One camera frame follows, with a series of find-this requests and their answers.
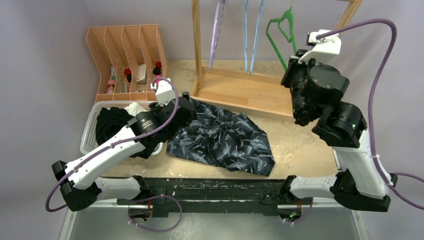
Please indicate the red black marker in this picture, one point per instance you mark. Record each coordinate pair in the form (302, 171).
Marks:
(128, 75)

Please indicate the white small box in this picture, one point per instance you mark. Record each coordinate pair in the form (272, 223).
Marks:
(141, 77)

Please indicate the light blue hanger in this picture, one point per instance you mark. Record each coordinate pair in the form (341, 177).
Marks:
(256, 37)
(244, 4)

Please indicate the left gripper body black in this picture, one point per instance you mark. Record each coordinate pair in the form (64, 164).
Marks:
(193, 117)

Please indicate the wooden clothes rack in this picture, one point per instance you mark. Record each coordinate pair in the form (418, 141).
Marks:
(234, 90)

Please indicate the white shorts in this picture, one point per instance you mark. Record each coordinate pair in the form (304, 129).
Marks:
(134, 108)

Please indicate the lilac hanger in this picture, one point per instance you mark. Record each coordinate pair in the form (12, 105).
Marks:
(216, 31)

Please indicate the black patterned shorts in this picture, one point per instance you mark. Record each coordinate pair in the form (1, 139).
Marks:
(221, 138)

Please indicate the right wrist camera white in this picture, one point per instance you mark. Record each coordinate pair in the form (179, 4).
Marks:
(323, 50)

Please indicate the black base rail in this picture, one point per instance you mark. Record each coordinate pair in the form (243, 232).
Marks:
(268, 197)

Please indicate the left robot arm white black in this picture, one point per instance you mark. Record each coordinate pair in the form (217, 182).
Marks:
(81, 182)

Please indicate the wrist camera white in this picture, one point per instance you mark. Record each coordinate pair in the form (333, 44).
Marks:
(163, 91)
(323, 50)

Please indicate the plain black shorts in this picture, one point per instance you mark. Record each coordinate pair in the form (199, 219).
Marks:
(109, 122)

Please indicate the pink highlighter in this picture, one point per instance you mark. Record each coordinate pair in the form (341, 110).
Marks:
(158, 78)

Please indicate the white plastic basket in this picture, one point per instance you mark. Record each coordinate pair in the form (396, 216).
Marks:
(88, 139)

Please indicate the peach plastic file organizer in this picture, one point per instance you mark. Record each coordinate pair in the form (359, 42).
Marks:
(116, 48)

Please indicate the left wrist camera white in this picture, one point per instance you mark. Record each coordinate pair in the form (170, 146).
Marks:
(163, 91)

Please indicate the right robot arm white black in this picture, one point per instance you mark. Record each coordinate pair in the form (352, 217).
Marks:
(316, 91)

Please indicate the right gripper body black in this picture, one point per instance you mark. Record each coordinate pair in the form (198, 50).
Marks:
(294, 78)

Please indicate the green hanger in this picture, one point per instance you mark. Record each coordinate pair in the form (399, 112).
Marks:
(289, 36)

